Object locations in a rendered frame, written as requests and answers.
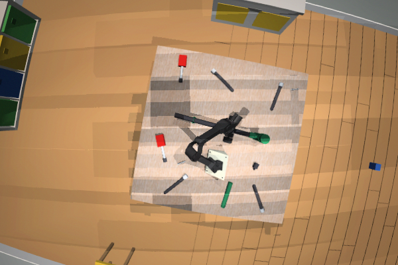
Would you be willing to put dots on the green cup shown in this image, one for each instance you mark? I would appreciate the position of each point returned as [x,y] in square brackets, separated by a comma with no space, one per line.
[253,135]

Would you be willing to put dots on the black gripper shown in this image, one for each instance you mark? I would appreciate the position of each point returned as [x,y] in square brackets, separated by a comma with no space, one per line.
[229,138]

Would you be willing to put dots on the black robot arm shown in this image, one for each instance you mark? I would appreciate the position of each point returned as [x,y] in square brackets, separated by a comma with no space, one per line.
[224,126]

